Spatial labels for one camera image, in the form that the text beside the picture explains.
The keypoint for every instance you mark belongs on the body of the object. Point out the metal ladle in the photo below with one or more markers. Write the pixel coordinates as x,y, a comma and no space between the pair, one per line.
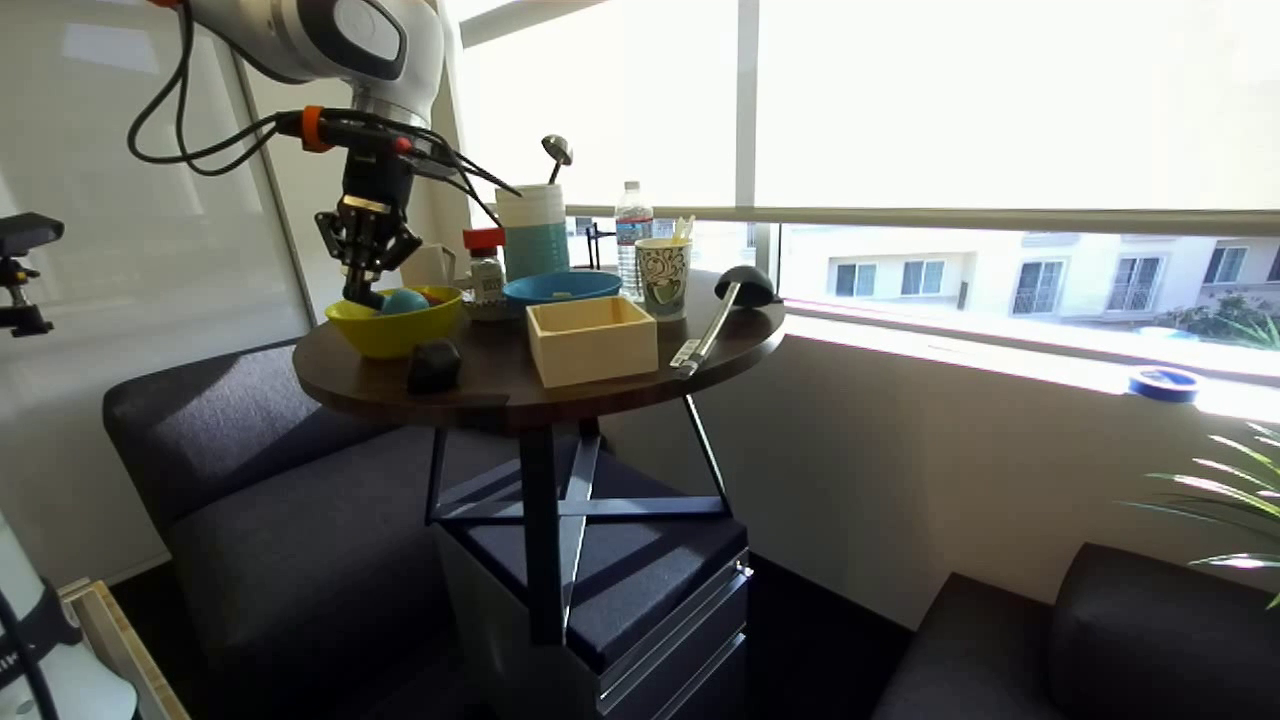
559,144

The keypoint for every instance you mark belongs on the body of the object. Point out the grey drawer cabinet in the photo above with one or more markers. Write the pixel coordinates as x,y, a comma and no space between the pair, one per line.
664,624

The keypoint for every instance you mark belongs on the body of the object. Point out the white roller blind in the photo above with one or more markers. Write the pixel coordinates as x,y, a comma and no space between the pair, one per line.
1013,105
642,95

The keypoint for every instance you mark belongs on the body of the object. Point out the blue plastic scoop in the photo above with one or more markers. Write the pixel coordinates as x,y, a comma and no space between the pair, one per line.
402,300

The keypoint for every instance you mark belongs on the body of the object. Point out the light wooden frame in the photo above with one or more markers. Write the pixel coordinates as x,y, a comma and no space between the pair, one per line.
127,655

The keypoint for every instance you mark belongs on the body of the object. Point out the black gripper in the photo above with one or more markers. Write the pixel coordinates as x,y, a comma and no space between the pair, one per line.
370,183

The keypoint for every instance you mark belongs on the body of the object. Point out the clear water bottle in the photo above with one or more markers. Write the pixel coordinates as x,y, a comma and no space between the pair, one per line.
632,235

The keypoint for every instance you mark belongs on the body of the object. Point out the blue shallow bowl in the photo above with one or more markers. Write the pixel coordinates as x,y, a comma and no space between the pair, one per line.
563,287

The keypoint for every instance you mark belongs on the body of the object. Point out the black metal table base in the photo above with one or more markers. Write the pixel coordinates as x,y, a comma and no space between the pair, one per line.
536,533

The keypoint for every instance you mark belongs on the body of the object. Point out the cream ceramic cup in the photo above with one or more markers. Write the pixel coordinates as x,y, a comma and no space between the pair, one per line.
442,264

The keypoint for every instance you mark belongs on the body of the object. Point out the yellow plastic bowl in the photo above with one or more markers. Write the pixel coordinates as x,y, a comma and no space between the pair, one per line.
385,342

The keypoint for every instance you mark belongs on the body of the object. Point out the small black rounded case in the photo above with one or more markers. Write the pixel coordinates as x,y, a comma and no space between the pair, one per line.
432,371

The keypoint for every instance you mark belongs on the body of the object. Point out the black camera on stand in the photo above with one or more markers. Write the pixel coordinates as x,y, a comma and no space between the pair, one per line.
22,241

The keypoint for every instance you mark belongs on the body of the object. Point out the light wooden box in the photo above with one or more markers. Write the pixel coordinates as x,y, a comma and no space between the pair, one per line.
595,352

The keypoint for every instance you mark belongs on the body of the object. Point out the green potted plant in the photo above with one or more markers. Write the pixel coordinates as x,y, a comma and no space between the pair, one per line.
1234,495

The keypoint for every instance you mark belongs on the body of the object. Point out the red lid glass jar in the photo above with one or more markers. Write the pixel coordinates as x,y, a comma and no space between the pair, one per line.
486,247

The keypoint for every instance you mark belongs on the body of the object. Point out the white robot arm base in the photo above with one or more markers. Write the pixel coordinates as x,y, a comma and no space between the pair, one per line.
40,681

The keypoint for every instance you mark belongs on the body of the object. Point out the patterned paper cup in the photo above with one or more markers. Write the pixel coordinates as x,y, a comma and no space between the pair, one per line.
661,282

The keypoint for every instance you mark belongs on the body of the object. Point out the blue bowl on sill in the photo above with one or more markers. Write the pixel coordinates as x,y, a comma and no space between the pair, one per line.
1162,387

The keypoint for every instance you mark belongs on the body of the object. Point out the white and teal canister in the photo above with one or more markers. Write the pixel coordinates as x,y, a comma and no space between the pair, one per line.
535,235

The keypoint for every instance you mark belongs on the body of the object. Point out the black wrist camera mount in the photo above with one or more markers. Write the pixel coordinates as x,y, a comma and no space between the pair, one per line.
361,131

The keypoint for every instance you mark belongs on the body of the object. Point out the black leather sofa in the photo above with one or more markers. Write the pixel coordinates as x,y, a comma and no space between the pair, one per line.
264,563
1146,641

